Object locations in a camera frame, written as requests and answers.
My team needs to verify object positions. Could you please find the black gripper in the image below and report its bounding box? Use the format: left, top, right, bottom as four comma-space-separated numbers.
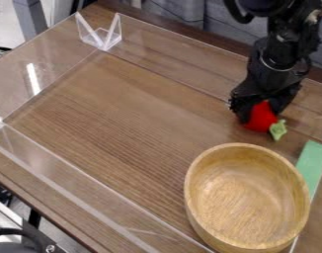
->
230, 57, 310, 124

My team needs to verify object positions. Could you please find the red plush fruit green stem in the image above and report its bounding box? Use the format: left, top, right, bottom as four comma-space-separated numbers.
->
245, 101, 288, 141

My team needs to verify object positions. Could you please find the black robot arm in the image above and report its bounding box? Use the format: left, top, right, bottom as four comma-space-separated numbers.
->
223, 0, 322, 124

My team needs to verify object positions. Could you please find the green tape strip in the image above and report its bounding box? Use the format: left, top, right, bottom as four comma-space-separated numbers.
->
296, 140, 322, 199

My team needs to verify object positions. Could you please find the wooden bowl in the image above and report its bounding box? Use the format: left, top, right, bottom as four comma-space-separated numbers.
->
183, 142, 310, 253

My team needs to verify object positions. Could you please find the clear acrylic enclosure wall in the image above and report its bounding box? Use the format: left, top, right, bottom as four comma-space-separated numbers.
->
0, 8, 322, 253

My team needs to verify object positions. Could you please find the black metal bracket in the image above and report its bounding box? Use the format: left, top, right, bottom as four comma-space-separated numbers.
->
22, 221, 67, 253

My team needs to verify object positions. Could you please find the black cable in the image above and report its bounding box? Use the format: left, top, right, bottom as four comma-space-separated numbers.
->
0, 226, 43, 253

